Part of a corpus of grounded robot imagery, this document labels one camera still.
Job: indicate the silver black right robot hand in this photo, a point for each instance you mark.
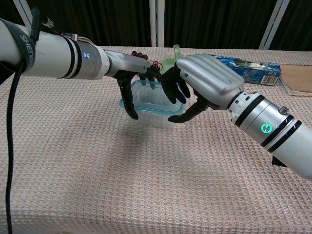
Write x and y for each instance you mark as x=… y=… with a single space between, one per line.
x=209 y=75

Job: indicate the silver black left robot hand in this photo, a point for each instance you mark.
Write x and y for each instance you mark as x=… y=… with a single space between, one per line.
x=126 y=62

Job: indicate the clear container blue rim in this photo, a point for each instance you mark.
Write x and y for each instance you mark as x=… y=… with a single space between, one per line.
x=151 y=97

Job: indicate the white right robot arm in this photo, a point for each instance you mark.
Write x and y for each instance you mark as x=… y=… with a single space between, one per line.
x=273 y=126

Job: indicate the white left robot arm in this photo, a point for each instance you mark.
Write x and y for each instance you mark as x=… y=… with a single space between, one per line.
x=56 y=56

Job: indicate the blue cling wrap box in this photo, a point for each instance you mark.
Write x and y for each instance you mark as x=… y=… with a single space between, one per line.
x=258 y=70

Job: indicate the dark red grape bunch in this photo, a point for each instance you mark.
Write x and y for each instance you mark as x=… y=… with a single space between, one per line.
x=140 y=54

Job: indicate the green plastic dustpan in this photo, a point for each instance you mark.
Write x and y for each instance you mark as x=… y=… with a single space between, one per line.
x=168 y=63

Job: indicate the brown cardboard sheet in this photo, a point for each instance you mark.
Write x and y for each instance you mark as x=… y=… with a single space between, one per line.
x=298 y=78

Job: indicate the beige waffle-weave tablecloth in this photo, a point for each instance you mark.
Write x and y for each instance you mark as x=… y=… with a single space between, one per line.
x=122 y=170

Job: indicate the white metal frame post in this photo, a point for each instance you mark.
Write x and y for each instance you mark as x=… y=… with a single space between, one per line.
x=157 y=22
x=274 y=24
x=23 y=9

